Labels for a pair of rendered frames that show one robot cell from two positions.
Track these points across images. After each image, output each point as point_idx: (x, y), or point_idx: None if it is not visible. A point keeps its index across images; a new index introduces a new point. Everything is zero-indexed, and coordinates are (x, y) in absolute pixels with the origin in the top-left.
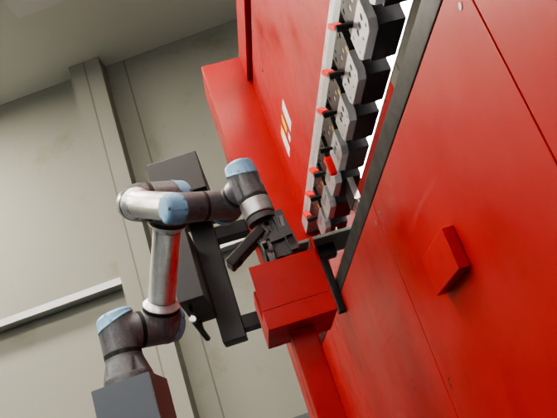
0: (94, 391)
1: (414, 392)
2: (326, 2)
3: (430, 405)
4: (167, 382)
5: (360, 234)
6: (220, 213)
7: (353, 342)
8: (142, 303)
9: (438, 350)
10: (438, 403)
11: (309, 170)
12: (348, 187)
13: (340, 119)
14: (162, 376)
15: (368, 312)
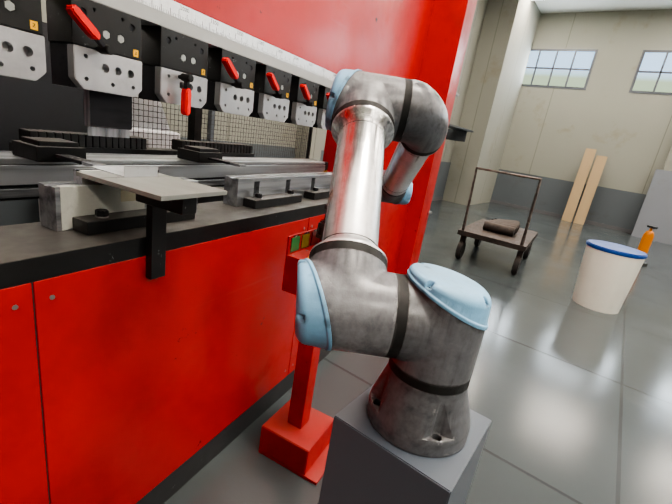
0: (483, 417)
1: (260, 326)
2: (290, 47)
3: (273, 327)
4: (333, 422)
5: (279, 223)
6: None
7: (133, 315)
8: (386, 257)
9: None
10: (283, 322)
11: (79, 12)
12: (124, 106)
13: (233, 95)
14: (354, 400)
15: (234, 276)
